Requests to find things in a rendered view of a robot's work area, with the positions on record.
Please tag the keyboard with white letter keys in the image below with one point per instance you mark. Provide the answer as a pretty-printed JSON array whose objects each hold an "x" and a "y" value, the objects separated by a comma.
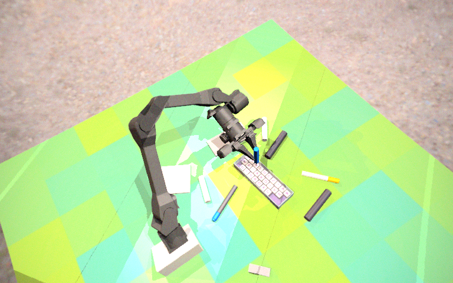
[{"x": 264, "y": 180}]

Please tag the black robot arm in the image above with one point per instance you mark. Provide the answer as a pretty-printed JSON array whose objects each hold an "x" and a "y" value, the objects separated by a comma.
[{"x": 143, "y": 130}]

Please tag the dark blue stylus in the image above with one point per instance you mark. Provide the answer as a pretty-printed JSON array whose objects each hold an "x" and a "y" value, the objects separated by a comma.
[{"x": 256, "y": 155}]

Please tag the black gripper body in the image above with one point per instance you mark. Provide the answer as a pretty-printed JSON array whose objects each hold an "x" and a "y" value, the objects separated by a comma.
[{"x": 234, "y": 130}]

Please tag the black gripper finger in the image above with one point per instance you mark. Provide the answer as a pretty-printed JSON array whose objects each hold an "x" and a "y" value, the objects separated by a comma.
[
  {"x": 242, "y": 149},
  {"x": 252, "y": 141}
]

